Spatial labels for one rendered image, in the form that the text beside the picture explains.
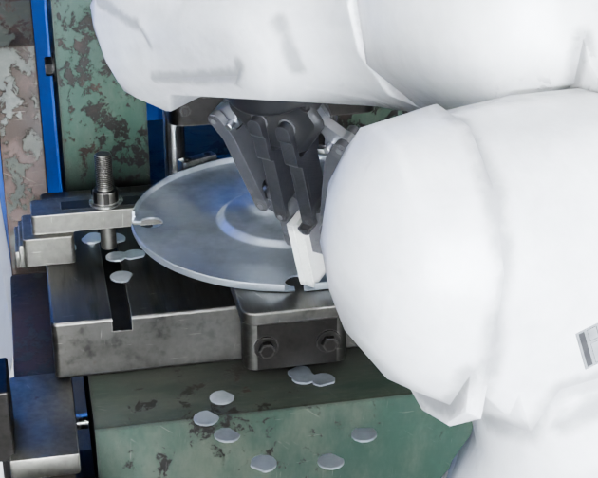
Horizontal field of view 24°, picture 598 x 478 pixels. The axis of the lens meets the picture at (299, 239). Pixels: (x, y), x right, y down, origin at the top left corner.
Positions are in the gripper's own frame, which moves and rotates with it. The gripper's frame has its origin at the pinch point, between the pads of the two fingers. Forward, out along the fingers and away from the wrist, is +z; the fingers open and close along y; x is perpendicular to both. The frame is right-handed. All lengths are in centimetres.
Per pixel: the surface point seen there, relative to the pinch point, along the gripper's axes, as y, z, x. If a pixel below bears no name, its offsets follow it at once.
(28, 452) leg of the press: -18.2, 11.6, -21.5
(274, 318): -0.2, 2.7, -6.3
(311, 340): -4.2, 15.9, 2.5
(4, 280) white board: -49, 27, 5
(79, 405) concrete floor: -86, 99, 36
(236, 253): -8.6, 4.2, 0.4
